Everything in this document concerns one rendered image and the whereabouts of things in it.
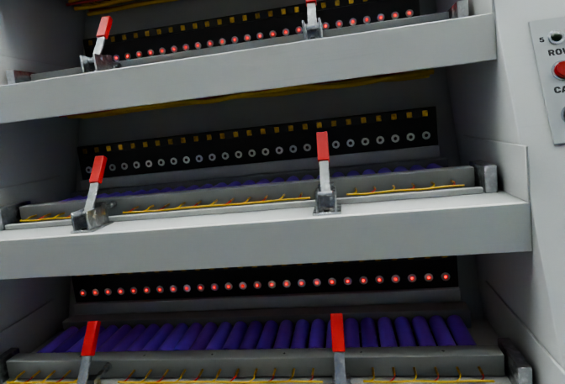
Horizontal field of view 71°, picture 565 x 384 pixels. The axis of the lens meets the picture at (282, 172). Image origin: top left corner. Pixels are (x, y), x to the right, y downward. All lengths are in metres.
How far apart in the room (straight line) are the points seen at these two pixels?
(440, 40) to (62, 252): 0.46
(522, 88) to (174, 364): 0.46
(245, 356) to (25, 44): 0.54
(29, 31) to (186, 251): 0.45
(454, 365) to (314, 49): 0.35
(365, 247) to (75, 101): 0.37
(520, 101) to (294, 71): 0.22
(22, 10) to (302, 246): 0.55
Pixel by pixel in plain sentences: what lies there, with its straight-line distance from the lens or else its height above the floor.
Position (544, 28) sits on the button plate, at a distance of 0.47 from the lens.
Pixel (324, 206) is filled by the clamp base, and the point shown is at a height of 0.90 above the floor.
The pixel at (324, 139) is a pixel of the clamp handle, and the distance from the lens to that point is 0.43.
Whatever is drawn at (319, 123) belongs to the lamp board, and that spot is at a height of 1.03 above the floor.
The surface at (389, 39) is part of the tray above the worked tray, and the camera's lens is 0.44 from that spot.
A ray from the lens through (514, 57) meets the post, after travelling 0.45.
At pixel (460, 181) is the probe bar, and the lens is 0.47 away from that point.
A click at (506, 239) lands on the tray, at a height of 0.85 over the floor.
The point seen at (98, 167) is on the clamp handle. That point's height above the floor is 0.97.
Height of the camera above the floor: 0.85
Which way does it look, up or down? 12 degrees up
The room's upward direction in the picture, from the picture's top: 3 degrees counter-clockwise
